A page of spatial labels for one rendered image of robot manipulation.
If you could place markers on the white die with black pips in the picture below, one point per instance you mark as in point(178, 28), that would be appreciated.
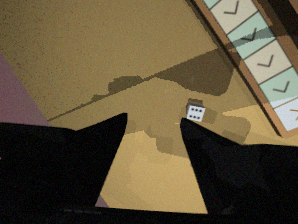
point(195, 112)

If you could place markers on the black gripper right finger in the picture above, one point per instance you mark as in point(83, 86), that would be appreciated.
point(225, 170)

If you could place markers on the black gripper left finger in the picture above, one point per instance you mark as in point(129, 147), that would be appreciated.
point(87, 154)

